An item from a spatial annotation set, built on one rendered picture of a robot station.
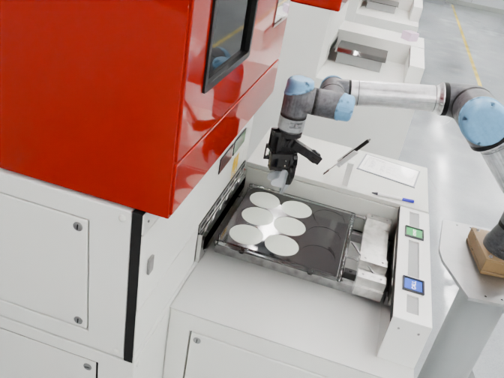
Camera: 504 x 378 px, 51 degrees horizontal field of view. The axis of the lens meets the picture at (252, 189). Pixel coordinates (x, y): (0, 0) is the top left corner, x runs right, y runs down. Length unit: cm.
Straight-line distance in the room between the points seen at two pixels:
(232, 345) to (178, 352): 16
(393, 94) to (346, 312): 63
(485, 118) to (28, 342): 126
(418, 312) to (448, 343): 75
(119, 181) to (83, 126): 12
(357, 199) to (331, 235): 20
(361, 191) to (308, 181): 18
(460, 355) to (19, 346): 146
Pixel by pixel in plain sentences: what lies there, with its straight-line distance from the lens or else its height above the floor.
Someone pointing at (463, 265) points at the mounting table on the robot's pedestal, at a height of 82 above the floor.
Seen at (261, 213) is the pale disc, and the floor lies 90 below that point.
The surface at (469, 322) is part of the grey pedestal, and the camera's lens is 203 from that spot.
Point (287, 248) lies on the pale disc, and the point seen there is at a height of 90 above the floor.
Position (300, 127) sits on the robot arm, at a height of 122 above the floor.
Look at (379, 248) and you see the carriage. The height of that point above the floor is 88.
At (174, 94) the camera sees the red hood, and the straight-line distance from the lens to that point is 88.
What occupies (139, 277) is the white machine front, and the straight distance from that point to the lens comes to 110.
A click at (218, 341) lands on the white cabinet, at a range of 142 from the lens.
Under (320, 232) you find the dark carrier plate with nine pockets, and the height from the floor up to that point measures 90.
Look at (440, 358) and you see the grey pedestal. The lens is 216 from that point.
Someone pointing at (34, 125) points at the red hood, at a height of 134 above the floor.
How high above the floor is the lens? 178
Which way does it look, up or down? 30 degrees down
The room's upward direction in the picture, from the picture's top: 11 degrees clockwise
